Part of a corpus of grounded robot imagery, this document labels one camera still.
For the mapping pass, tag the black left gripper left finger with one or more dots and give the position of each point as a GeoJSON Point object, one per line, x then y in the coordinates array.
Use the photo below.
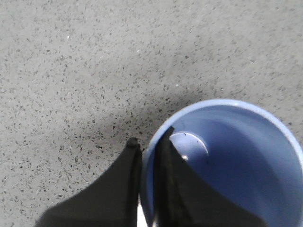
{"type": "Point", "coordinates": [110, 201]}

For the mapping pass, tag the blue plastic cup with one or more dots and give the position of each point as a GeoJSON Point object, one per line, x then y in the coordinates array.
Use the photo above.
{"type": "Point", "coordinates": [243, 152]}

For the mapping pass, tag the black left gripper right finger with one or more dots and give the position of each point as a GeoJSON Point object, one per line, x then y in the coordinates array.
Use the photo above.
{"type": "Point", "coordinates": [182, 199]}

